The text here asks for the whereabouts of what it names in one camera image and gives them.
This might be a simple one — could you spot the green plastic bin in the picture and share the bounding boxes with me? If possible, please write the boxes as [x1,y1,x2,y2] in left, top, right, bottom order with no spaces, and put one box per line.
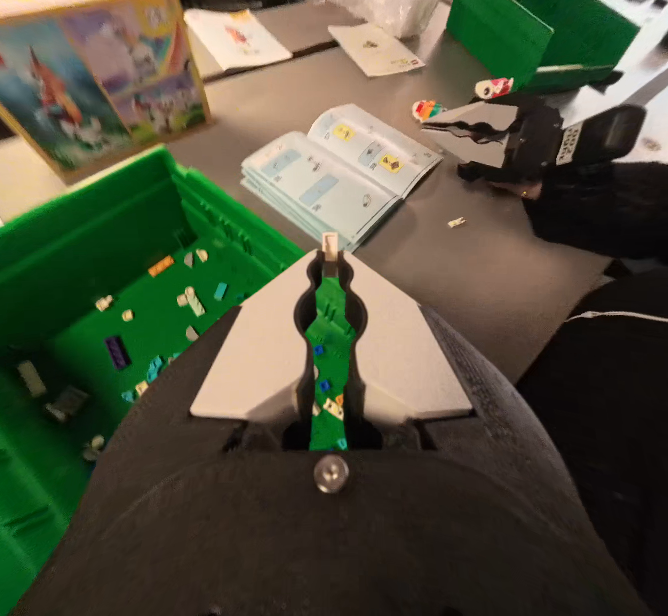
[446,0,642,95]
[0,145,361,614]

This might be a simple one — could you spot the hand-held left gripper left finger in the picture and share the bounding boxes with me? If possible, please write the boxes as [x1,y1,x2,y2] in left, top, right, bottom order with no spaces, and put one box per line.
[189,249,324,424]

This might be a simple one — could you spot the person's right hand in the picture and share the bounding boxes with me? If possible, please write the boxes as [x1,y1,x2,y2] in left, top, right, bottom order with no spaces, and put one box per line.
[488,180,543,202]

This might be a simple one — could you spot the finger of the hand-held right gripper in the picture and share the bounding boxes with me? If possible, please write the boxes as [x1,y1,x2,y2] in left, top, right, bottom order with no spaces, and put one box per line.
[421,129,510,169]
[420,102,518,135]

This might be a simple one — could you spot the person's right forearm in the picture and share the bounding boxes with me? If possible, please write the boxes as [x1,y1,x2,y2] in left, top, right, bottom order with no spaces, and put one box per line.
[522,161,668,262]

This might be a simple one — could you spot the pink and white lego piece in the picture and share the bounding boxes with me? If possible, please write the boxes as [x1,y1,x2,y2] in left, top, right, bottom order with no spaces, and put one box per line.
[474,77,515,100]

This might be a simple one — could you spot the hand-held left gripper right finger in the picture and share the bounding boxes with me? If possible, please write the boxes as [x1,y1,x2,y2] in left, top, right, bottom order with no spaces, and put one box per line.
[336,250,474,426]

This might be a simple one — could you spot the colourful lego set box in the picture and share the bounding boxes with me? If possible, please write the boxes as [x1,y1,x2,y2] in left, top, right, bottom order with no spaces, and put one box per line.
[0,0,212,183]

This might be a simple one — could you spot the pile of lego pieces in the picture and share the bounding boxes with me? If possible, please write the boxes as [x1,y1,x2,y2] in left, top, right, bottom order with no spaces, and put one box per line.
[16,248,348,463]

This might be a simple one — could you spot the white instruction booklet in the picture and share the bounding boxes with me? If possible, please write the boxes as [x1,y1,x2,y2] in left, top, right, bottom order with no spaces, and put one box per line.
[183,8,293,76]
[328,22,426,78]

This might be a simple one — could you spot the open light blue instruction booklet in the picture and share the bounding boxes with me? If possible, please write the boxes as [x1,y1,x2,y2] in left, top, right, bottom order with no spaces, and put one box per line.
[240,103,444,252]

